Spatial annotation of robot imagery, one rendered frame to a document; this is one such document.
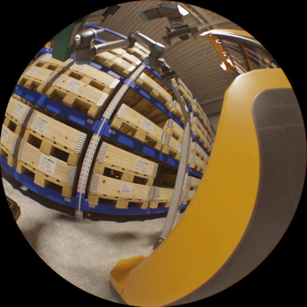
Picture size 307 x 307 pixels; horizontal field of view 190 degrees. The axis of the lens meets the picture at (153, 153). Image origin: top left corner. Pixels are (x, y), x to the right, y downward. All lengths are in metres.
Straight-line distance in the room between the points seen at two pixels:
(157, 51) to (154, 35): 6.54
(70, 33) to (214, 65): 7.56
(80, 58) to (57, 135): 0.72
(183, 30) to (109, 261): 1.47
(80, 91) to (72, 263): 1.54
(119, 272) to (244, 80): 0.56
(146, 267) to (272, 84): 0.28
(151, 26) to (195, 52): 3.16
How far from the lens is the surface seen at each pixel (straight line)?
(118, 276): 0.42
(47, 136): 1.13
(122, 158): 1.06
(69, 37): 0.73
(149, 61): 0.88
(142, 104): 2.00
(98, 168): 1.00
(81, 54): 0.95
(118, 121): 1.14
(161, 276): 0.15
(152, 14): 0.77
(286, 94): 0.15
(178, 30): 0.63
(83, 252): 0.92
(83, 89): 1.29
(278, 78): 0.18
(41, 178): 1.17
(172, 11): 0.76
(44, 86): 1.53
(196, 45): 7.14
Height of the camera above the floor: 0.73
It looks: 15 degrees up
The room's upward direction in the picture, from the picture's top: 14 degrees clockwise
